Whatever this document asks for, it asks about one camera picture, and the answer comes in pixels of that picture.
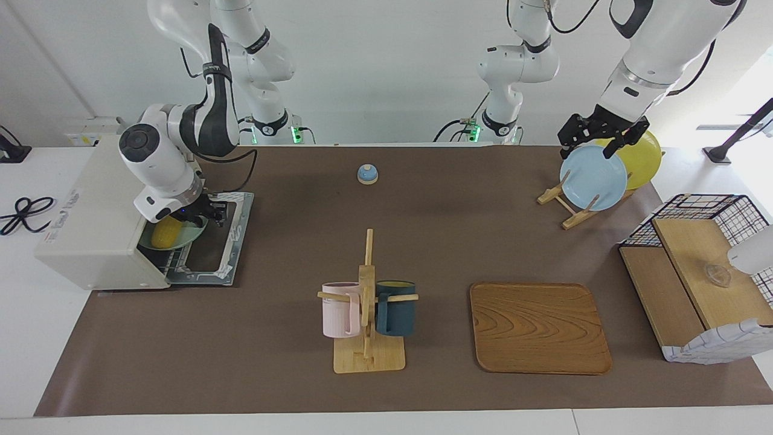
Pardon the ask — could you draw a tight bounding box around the pale green plate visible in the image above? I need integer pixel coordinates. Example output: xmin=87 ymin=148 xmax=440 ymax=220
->
xmin=138 ymin=217 xmax=209 ymax=250

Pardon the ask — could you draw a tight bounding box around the glass oven door with handle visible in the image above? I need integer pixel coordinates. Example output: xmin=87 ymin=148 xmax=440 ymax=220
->
xmin=166 ymin=192 xmax=254 ymax=286

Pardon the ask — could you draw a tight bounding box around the yellow corn cob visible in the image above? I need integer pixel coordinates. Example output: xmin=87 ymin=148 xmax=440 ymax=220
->
xmin=151 ymin=216 xmax=184 ymax=250

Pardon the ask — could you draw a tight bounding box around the white toaster oven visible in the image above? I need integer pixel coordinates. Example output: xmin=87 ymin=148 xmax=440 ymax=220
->
xmin=34 ymin=134 xmax=182 ymax=291

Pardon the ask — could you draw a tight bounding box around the yellow plate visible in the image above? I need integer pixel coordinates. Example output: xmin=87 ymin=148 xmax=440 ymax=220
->
xmin=595 ymin=129 xmax=662 ymax=191

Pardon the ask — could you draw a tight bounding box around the light blue plate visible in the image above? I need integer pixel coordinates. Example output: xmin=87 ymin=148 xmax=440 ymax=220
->
xmin=559 ymin=145 xmax=629 ymax=212

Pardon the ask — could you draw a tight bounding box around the wooden plate rack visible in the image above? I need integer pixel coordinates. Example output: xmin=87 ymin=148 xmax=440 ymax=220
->
xmin=537 ymin=169 xmax=636 ymax=230

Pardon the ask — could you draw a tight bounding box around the black stand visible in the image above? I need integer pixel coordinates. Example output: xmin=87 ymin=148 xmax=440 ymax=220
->
xmin=704 ymin=98 xmax=773 ymax=165

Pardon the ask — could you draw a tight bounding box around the white socket box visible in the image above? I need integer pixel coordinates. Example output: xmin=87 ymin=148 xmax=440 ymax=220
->
xmin=65 ymin=117 xmax=130 ymax=147

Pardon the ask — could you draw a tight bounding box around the pink mug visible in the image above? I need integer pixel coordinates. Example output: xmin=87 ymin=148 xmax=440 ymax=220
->
xmin=321 ymin=282 xmax=362 ymax=339

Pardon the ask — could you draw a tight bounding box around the brown table mat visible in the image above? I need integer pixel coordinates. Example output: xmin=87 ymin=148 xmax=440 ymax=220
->
xmin=33 ymin=145 xmax=773 ymax=417

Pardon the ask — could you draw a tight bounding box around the small clear glass bowl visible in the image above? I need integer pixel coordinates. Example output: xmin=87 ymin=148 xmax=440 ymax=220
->
xmin=704 ymin=263 xmax=733 ymax=288

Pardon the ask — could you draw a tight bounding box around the white rounded casing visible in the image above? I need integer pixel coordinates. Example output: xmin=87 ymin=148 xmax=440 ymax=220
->
xmin=727 ymin=225 xmax=773 ymax=276

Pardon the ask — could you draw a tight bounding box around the brown wooden tray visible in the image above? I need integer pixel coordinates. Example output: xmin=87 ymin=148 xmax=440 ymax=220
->
xmin=470 ymin=282 xmax=613 ymax=375

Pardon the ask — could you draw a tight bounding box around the wooden mug tree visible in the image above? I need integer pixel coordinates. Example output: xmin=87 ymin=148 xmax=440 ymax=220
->
xmin=317 ymin=228 xmax=419 ymax=374

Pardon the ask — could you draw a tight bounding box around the dark teal mug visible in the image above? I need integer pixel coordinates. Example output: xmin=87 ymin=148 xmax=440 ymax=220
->
xmin=376 ymin=280 xmax=417 ymax=337

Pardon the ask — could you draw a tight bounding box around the white checked cloth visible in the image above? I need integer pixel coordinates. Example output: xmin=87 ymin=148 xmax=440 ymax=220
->
xmin=661 ymin=318 xmax=773 ymax=365

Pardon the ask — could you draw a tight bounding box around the metal oven wire rack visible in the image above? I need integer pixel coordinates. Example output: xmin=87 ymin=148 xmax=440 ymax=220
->
xmin=148 ymin=248 xmax=188 ymax=276

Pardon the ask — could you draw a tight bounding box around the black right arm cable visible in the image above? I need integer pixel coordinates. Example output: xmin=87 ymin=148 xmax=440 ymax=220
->
xmin=199 ymin=148 xmax=260 ymax=194

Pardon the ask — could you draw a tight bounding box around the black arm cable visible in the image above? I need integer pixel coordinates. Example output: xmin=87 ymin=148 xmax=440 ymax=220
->
xmin=664 ymin=36 xmax=716 ymax=97
xmin=199 ymin=148 xmax=260 ymax=194

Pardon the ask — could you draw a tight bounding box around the black wire basket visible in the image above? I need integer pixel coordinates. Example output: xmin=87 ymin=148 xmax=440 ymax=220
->
xmin=621 ymin=193 xmax=773 ymax=303

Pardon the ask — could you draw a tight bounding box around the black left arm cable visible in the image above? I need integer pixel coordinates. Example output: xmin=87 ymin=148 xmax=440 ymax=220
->
xmin=664 ymin=36 xmax=716 ymax=97

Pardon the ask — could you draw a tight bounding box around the black base cable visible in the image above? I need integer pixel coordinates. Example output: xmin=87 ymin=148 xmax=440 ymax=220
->
xmin=432 ymin=91 xmax=490 ymax=143

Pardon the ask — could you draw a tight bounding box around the wire basket wooden shelf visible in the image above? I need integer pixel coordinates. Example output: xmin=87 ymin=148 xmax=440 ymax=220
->
xmin=619 ymin=217 xmax=773 ymax=357

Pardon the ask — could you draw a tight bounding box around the coiled black cable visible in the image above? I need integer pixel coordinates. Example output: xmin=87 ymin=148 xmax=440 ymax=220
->
xmin=0 ymin=196 xmax=56 ymax=236

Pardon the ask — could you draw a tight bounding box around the black desk mount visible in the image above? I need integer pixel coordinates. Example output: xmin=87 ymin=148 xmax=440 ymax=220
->
xmin=0 ymin=125 xmax=32 ymax=164

